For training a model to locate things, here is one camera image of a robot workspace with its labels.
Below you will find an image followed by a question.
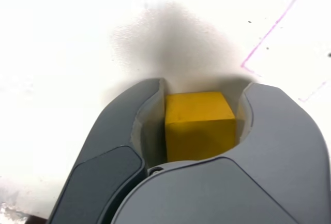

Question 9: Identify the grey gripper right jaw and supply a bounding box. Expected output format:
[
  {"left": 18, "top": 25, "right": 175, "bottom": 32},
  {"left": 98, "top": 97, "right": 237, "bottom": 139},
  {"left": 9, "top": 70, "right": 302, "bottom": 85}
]
[{"left": 113, "top": 81, "right": 326, "bottom": 224}]

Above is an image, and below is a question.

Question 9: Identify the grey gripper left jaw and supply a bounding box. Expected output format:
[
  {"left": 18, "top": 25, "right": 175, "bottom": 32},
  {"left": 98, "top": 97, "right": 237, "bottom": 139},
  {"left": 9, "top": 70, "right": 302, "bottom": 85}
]
[{"left": 48, "top": 78, "right": 167, "bottom": 224}]

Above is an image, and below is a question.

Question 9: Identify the yellow cube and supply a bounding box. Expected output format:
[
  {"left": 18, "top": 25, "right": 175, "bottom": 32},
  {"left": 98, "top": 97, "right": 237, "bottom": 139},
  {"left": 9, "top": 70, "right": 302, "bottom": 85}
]
[{"left": 164, "top": 91, "right": 236, "bottom": 163}]

